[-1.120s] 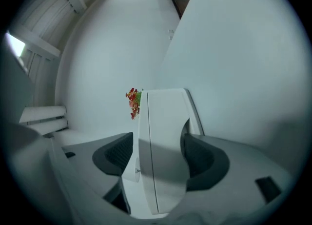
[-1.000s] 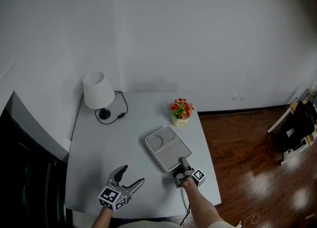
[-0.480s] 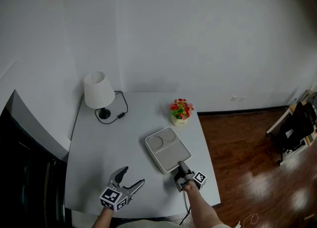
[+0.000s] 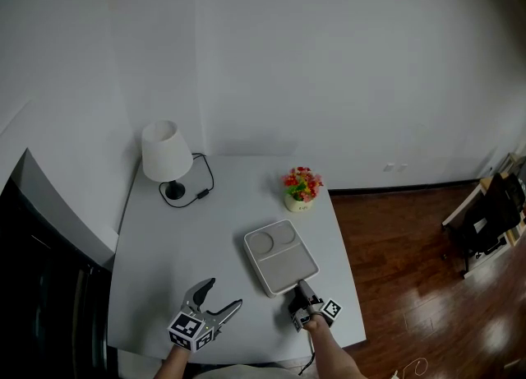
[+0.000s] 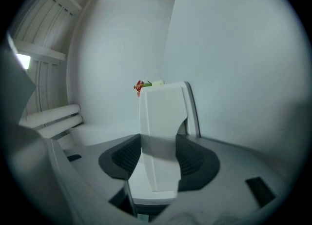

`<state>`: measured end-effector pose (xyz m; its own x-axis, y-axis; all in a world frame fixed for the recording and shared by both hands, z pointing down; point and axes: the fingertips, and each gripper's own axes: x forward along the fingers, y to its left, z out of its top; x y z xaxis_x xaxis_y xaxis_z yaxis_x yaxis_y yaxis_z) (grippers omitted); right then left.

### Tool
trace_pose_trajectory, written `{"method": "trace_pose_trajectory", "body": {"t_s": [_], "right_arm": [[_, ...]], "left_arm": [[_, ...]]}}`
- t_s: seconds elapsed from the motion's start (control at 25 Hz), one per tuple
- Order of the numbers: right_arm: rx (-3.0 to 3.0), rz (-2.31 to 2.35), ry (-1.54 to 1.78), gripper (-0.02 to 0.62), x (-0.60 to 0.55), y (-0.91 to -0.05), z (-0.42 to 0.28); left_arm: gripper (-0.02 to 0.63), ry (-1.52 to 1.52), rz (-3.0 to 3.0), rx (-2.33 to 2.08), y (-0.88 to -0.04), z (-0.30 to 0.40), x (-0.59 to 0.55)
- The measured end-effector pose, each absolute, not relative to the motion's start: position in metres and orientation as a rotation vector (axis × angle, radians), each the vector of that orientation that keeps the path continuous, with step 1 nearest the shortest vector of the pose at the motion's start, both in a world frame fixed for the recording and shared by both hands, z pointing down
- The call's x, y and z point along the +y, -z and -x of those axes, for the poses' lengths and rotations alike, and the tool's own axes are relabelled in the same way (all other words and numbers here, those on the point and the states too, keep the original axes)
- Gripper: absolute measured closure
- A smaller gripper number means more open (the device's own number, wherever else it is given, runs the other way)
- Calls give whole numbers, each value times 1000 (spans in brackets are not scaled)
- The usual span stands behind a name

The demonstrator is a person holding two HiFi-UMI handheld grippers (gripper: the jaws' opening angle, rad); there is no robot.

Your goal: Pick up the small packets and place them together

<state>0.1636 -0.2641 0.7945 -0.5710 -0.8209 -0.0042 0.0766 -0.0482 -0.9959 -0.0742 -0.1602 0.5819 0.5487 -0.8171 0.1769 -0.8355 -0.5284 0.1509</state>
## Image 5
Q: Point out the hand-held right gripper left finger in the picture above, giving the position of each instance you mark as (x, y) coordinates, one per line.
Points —
(122, 158)

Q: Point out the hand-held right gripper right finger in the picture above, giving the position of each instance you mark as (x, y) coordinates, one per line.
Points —
(195, 163)

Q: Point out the white storage box with tray top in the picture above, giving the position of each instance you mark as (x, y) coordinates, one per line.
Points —
(163, 121)

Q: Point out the white ceiling pipe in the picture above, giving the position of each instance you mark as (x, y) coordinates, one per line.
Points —
(56, 111)
(63, 124)

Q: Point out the red flowers in white pot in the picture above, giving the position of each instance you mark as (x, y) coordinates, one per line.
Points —
(140, 87)

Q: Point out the ceiling light panel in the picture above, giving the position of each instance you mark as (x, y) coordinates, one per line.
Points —
(23, 60)

